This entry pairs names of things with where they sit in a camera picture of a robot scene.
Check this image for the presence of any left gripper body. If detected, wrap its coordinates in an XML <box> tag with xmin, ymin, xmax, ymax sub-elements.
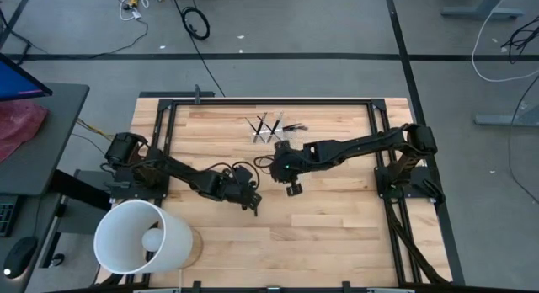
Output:
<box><xmin>209</xmin><ymin>170</ymin><xmax>257</xmax><ymax>204</ymax></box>

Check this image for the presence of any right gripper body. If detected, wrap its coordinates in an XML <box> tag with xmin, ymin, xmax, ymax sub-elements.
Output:
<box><xmin>269</xmin><ymin>140</ymin><xmax>305</xmax><ymax>198</ymax></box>

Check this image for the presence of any thick-handled black makeup brush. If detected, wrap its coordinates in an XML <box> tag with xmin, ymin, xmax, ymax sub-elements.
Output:
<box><xmin>268</xmin><ymin>110</ymin><xmax>285</xmax><ymax>144</ymax></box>

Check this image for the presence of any clear acrylic organizer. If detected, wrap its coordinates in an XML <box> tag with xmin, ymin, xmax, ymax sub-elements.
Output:
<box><xmin>250</xmin><ymin>127</ymin><xmax>288</xmax><ymax>145</ymax></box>

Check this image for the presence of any black bar with clamp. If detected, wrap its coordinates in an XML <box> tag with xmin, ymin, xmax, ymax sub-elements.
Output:
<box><xmin>138</xmin><ymin>83</ymin><xmax>216</xmax><ymax>107</ymax></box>

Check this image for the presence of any black support beam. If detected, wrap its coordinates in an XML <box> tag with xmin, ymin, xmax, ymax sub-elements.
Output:
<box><xmin>49</xmin><ymin>168</ymin><xmax>114</xmax><ymax>210</ymax></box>

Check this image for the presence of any black side desk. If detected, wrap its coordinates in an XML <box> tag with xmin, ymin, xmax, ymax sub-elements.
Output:
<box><xmin>0</xmin><ymin>83</ymin><xmax>91</xmax><ymax>197</ymax></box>

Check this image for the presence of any pink red cloth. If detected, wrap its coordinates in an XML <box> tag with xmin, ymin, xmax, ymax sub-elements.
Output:
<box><xmin>0</xmin><ymin>101</ymin><xmax>50</xmax><ymax>163</ymax></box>

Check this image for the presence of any black computer mouse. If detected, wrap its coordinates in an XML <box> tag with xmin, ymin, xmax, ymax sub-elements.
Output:
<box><xmin>2</xmin><ymin>236</ymin><xmax>39</xmax><ymax>280</ymax></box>

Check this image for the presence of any black keyboard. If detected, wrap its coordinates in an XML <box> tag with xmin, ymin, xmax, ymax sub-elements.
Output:
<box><xmin>0</xmin><ymin>194</ymin><xmax>19</xmax><ymax>238</ymax></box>

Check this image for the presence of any computer monitor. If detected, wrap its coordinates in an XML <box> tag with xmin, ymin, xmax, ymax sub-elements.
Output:
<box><xmin>0</xmin><ymin>52</ymin><xmax>54</xmax><ymax>103</ymax></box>

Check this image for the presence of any grey desk leg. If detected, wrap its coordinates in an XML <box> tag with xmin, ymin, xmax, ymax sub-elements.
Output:
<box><xmin>440</xmin><ymin>0</ymin><xmax>526</xmax><ymax>20</ymax></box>

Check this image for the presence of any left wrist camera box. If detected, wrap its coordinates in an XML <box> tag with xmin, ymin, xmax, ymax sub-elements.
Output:
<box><xmin>232</xmin><ymin>165</ymin><xmax>254</xmax><ymax>185</ymax></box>

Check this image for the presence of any black aluminium table frame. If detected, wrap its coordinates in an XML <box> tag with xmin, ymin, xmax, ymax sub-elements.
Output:
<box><xmin>94</xmin><ymin>97</ymin><xmax>467</xmax><ymax>293</ymax></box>

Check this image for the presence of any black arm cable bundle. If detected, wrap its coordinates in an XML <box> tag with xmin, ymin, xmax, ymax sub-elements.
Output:
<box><xmin>385</xmin><ymin>200</ymin><xmax>450</xmax><ymax>285</ymax></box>

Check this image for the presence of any yellow cable pair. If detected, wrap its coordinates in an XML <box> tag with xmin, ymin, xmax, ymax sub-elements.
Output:
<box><xmin>75</xmin><ymin>117</ymin><xmax>117</xmax><ymax>142</ymax></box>

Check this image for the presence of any coiled black cable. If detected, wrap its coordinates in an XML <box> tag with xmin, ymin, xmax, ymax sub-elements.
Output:
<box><xmin>179</xmin><ymin>5</ymin><xmax>227</xmax><ymax>99</ymax></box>

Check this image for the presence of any white yellow cable bundle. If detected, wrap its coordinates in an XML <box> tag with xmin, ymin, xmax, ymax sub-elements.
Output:
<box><xmin>118</xmin><ymin>0</ymin><xmax>164</xmax><ymax>22</ymax></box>

